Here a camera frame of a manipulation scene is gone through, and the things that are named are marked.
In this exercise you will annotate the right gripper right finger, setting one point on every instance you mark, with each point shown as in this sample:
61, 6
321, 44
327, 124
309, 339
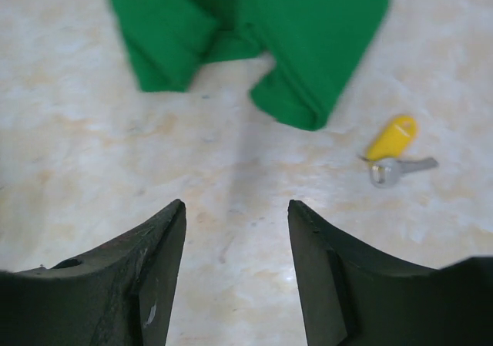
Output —
354, 294

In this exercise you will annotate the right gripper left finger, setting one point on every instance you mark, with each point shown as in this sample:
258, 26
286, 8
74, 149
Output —
119, 293

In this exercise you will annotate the yellow tag key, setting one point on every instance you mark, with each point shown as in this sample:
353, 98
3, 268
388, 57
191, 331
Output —
383, 154

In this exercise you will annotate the green cloth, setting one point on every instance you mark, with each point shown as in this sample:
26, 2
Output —
317, 45

